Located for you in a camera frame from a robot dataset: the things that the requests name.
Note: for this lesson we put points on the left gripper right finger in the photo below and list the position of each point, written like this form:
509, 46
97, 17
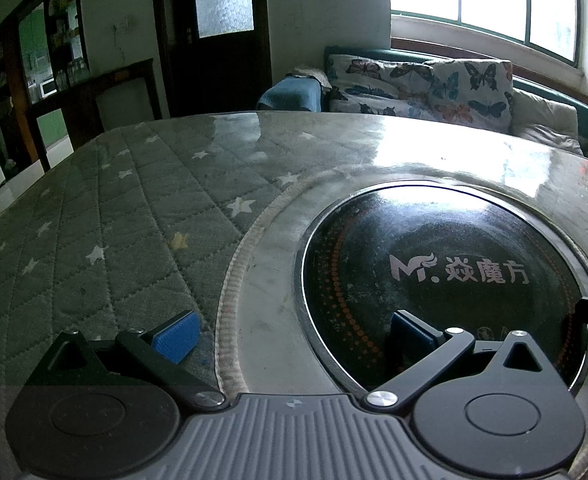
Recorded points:
439, 350

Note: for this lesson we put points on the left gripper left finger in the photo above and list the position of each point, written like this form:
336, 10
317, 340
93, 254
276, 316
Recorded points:
155, 356

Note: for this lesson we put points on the black round induction cooktop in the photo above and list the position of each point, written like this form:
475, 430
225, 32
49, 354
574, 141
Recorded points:
453, 256

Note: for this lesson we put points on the grey quilted star table cover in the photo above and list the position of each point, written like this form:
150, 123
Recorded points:
143, 221

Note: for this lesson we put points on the beige plain cushion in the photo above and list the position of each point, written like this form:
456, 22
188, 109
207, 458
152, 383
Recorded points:
545, 121

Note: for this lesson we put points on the square butterfly print cushion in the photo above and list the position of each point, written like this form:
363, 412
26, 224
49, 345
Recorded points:
474, 93

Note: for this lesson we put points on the long butterfly print cushion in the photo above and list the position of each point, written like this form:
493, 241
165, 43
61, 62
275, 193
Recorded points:
365, 86

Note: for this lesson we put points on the blue covered sofa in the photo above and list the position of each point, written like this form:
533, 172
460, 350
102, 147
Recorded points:
303, 90

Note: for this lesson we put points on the dark wooden display cabinet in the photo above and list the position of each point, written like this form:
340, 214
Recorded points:
72, 69

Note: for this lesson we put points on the dark door with frosted glass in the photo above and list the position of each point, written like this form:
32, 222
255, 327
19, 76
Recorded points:
214, 54

